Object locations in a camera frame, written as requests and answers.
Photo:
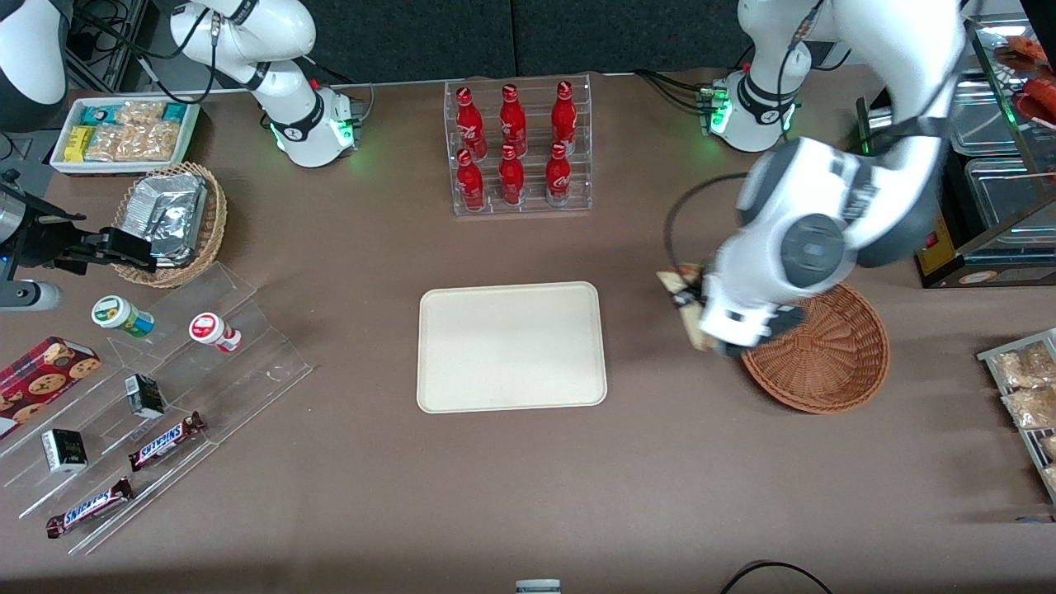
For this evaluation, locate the orange fried food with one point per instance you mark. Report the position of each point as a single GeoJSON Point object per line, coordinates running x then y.
{"type": "Point", "coordinates": [1035, 103]}

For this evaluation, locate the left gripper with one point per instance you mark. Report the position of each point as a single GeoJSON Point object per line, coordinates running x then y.
{"type": "Point", "coordinates": [690, 299]}

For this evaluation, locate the small black carton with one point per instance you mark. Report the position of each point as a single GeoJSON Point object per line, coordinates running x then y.
{"type": "Point", "coordinates": [144, 396]}
{"type": "Point", "coordinates": [64, 450]}

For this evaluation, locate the red cola bottle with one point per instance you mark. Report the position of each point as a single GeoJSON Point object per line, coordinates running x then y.
{"type": "Point", "coordinates": [470, 183]}
{"type": "Point", "coordinates": [512, 120]}
{"type": "Point", "coordinates": [564, 115]}
{"type": "Point", "coordinates": [511, 179]}
{"type": "Point", "coordinates": [558, 176]}
{"type": "Point", "coordinates": [470, 124]}

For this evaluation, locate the brown Snickers bar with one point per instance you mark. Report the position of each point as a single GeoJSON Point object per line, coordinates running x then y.
{"type": "Point", "coordinates": [89, 507]}
{"type": "Point", "coordinates": [167, 440]}

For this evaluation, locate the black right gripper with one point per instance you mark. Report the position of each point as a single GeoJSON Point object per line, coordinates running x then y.
{"type": "Point", "coordinates": [43, 242]}

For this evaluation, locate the light tan wicker basket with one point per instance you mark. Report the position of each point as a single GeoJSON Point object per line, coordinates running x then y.
{"type": "Point", "coordinates": [210, 239]}

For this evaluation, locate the black glass food warmer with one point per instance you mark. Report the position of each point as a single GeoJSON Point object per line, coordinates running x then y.
{"type": "Point", "coordinates": [936, 247]}

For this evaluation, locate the steel warmer pan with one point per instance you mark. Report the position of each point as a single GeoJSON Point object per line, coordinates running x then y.
{"type": "Point", "coordinates": [986, 115]}
{"type": "Point", "coordinates": [1011, 194]}

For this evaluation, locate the clear bagged pastry snack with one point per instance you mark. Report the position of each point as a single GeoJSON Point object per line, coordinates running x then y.
{"type": "Point", "coordinates": [1049, 447]}
{"type": "Point", "coordinates": [1023, 367]}
{"type": "Point", "coordinates": [1052, 477]}
{"type": "Point", "coordinates": [1031, 407]}

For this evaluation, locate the red cookie box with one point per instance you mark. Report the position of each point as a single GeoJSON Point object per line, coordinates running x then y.
{"type": "Point", "coordinates": [41, 379]}

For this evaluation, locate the brown round wicker basket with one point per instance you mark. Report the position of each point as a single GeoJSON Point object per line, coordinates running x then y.
{"type": "Point", "coordinates": [833, 363]}

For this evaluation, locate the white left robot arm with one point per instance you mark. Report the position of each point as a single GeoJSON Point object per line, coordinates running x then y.
{"type": "Point", "coordinates": [813, 247]}

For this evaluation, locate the clear acrylic stepped stand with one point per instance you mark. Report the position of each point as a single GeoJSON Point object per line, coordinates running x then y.
{"type": "Point", "coordinates": [264, 371]}

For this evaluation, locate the silver foil packet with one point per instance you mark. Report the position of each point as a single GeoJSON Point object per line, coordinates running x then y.
{"type": "Point", "coordinates": [169, 210]}

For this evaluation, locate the clear bag of crackers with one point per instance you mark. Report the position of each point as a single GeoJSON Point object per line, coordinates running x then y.
{"type": "Point", "coordinates": [157, 140]}
{"type": "Point", "coordinates": [140, 112]}
{"type": "Point", "coordinates": [107, 143]}

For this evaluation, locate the red-lid white cup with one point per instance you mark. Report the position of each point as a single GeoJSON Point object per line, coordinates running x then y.
{"type": "Point", "coordinates": [210, 330]}

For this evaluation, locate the teal snack packet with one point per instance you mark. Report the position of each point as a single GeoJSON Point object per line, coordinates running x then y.
{"type": "Point", "coordinates": [175, 111]}
{"type": "Point", "coordinates": [95, 113]}

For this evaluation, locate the grey white capped object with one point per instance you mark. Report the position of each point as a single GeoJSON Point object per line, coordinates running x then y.
{"type": "Point", "coordinates": [538, 587]}

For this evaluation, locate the yellow snack bar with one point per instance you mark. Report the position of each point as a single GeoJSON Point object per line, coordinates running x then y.
{"type": "Point", "coordinates": [78, 143]}

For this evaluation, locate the triangular sandwich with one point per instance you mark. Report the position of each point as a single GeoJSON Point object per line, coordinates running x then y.
{"type": "Point", "coordinates": [700, 334]}

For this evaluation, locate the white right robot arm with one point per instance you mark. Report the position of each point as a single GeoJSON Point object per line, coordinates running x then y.
{"type": "Point", "coordinates": [280, 33]}

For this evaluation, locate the clear acrylic bottle rack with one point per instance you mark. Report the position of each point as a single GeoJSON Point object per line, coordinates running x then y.
{"type": "Point", "coordinates": [535, 210]}

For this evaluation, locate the cream rectangular tray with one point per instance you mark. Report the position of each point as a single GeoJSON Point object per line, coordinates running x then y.
{"type": "Point", "coordinates": [511, 346]}

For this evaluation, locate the green-lid white cup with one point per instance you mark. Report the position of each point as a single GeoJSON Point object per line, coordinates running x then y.
{"type": "Point", "coordinates": [120, 315]}

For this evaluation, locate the white rectangular snack box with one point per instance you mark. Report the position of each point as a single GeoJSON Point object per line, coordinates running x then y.
{"type": "Point", "coordinates": [124, 169]}

